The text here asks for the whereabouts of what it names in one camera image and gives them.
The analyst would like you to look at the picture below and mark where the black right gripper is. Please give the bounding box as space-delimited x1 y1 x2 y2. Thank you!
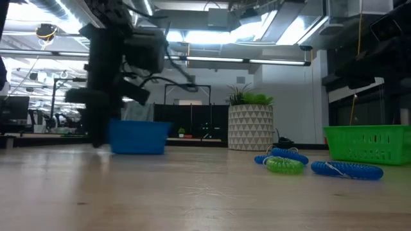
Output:
322 33 411 90

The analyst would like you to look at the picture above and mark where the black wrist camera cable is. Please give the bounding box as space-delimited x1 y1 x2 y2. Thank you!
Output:
137 47 197 94

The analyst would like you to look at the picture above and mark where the succulent in triangle-patterned pot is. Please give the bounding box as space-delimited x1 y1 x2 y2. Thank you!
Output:
226 83 275 151

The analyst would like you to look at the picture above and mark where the long ceiling light bar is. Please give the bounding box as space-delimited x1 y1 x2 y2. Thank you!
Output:
0 49 311 67

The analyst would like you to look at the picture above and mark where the black computer monitor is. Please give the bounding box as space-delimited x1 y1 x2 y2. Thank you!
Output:
0 95 30 126

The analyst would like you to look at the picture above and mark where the black gantry frame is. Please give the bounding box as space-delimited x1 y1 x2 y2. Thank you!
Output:
164 83 212 107
51 78 89 129

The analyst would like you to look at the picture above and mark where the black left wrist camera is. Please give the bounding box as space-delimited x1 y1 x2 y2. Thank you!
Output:
123 28 168 74

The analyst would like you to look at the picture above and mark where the black device with cable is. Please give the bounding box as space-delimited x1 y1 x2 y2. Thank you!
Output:
274 128 295 144

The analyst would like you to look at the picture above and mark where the green spiral coil keychain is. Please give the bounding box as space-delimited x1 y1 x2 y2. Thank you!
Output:
265 156 305 175

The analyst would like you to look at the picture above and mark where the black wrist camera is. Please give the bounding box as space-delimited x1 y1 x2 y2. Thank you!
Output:
123 28 168 74
369 12 404 42

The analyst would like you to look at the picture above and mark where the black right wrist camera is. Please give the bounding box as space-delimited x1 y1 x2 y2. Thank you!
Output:
369 12 404 42

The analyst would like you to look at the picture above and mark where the black partition panel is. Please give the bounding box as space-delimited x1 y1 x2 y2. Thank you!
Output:
153 102 229 139

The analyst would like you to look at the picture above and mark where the blue plastic basket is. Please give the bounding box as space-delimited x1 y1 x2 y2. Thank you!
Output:
107 118 173 155

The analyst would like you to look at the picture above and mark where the grey draped cloth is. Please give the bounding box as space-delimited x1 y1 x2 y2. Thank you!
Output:
121 101 155 122

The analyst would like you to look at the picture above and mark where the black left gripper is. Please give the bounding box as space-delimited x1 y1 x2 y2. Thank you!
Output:
64 24 152 149

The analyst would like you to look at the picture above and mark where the green plastic basket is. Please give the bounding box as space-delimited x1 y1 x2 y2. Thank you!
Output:
323 124 411 166

